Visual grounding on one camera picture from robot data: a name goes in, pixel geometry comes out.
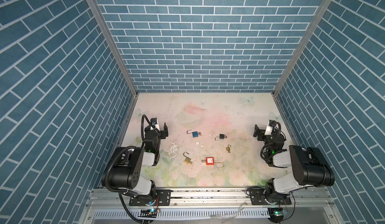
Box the blue padlock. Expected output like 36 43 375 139
186 130 202 138

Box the brass padlock with key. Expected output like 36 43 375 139
183 152 194 165

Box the black padlock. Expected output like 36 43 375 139
215 134 227 141

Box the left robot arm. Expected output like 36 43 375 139
101 124 168 202

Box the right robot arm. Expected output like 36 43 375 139
253 120 335 204

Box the red padlock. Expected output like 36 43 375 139
201 157 225 168

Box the left controller board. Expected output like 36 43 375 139
138 209 157 219

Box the controller board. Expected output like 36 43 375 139
138 209 157 219
268 208 287 224

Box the right controller board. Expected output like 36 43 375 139
268 208 287 224

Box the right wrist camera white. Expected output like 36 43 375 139
265 120 276 135

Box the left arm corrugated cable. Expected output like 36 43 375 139
103 114 157 194

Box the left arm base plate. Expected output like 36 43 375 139
129 189 171 207

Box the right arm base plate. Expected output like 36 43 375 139
245 188 292 206

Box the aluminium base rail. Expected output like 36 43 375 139
79 187 343 224

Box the right corner aluminium post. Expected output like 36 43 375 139
272 0 343 97

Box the corner aluminium post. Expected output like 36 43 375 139
78 0 138 97
272 0 343 97

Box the left corner aluminium post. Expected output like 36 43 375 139
78 0 138 97

